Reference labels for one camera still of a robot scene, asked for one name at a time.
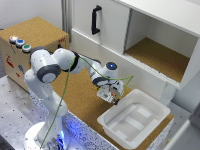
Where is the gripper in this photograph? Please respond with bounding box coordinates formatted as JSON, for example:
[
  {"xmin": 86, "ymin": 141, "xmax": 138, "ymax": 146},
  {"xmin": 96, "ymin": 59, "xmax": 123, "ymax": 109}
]
[{"xmin": 96, "ymin": 81, "xmax": 125, "ymax": 104}]

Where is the white plastic box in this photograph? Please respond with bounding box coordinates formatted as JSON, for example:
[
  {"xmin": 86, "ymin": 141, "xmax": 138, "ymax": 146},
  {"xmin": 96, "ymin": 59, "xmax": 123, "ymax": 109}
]
[{"xmin": 96, "ymin": 88, "xmax": 172, "ymax": 150}]

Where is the white sliding door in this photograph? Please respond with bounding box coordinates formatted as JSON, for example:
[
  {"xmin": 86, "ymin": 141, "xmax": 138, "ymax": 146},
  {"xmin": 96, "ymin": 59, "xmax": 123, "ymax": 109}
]
[{"xmin": 72, "ymin": 0, "xmax": 131, "ymax": 55}]

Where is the white cabinet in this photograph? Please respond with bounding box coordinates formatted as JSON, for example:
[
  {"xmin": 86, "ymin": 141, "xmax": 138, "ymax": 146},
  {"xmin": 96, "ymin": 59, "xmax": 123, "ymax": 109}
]
[{"xmin": 70, "ymin": 0, "xmax": 200, "ymax": 107}]

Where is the green button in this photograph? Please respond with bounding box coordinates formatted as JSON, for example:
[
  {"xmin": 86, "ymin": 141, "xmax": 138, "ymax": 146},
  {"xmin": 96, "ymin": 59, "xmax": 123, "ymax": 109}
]
[{"xmin": 21, "ymin": 43, "xmax": 33, "ymax": 53}]

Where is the blue button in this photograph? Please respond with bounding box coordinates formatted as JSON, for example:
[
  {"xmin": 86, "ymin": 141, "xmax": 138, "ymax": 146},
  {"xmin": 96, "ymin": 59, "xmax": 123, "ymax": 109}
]
[{"xmin": 15, "ymin": 38, "xmax": 26, "ymax": 48}]

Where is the red button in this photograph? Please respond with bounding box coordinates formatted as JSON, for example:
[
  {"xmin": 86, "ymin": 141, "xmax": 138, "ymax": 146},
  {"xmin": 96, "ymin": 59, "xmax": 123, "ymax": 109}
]
[{"xmin": 8, "ymin": 34, "xmax": 19, "ymax": 45}]

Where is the green cable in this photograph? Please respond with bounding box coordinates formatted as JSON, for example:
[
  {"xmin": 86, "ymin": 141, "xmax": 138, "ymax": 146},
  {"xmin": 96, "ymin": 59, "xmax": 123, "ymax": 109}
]
[{"xmin": 39, "ymin": 55, "xmax": 135, "ymax": 150}]

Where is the black door handle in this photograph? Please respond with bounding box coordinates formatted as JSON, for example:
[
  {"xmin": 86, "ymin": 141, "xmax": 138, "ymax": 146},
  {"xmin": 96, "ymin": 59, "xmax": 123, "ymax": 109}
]
[{"xmin": 91, "ymin": 4, "xmax": 103, "ymax": 36}]

